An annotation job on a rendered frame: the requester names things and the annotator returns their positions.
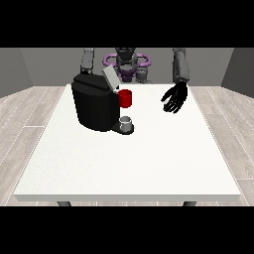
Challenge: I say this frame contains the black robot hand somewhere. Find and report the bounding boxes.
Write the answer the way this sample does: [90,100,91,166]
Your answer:
[160,80,190,115]

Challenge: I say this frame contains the small grey coffee pod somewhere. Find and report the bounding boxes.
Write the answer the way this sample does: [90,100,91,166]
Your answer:
[135,67,149,84]

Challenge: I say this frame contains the red pod holder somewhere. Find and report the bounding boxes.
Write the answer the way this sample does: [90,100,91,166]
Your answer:
[118,88,134,109]

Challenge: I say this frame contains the pale grey machine lid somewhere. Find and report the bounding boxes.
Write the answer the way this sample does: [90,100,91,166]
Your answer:
[101,64,121,90]

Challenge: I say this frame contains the black coffee machine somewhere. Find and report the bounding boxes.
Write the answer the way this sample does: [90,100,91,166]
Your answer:
[70,72,135,135]

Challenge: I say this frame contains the small grey cup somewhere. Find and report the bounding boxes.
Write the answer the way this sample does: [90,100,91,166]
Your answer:
[119,115,133,132]

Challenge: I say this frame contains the grey robot trunk purple rings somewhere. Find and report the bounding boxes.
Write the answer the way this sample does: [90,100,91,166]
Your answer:
[102,48,153,83]

